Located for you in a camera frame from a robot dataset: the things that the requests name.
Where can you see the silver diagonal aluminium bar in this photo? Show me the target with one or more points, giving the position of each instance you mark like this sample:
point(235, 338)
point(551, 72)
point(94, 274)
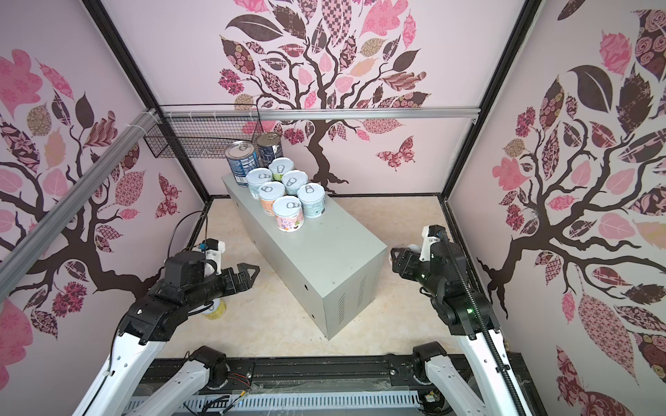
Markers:
point(20, 260)

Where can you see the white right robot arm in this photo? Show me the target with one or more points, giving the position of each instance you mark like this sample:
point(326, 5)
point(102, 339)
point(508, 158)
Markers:
point(442, 271)

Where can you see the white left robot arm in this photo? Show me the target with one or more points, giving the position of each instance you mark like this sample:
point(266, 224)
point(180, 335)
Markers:
point(149, 325)

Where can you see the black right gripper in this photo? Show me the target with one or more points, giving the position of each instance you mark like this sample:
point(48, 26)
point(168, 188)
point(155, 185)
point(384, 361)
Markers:
point(408, 258)

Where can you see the pink label small can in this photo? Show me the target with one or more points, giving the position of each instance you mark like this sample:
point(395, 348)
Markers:
point(288, 213)

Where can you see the dark blue tall can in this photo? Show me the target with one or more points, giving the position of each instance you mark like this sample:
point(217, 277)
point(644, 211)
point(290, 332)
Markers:
point(269, 147)

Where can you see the white slotted cable duct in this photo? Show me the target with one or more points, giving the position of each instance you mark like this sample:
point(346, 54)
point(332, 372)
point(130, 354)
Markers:
point(295, 403)

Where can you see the blue white label can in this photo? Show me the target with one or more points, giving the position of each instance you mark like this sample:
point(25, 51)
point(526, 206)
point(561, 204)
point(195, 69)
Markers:
point(242, 158)

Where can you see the light green small can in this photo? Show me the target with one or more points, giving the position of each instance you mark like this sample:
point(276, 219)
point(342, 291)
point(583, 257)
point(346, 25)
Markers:
point(279, 167)

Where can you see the grey metal cabinet counter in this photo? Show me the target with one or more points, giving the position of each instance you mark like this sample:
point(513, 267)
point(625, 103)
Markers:
point(330, 265)

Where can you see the teal label small can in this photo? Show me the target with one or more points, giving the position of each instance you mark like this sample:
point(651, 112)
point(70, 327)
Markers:
point(256, 178)

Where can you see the black aluminium frame rail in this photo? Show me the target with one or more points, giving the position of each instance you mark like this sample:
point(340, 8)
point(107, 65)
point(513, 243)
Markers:
point(324, 374)

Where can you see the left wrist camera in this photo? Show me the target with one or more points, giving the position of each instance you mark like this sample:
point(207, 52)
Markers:
point(213, 249)

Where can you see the pale blue small can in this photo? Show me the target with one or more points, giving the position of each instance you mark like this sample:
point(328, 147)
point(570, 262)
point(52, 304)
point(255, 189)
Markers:
point(312, 199)

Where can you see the silver aluminium crossbar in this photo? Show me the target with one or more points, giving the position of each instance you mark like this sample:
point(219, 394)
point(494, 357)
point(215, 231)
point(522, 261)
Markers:
point(332, 114)

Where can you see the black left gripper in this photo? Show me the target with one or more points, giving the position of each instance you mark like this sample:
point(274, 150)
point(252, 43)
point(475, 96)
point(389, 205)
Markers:
point(245, 283)

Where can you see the yellow label small can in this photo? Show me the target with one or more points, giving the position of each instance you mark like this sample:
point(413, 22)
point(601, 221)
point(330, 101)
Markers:
point(216, 310)

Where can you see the black wire mesh basket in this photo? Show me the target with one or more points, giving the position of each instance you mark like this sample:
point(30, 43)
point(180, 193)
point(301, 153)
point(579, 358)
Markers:
point(200, 132)

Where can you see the orange label small can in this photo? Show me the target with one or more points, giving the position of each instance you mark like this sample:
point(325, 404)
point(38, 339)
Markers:
point(268, 194)

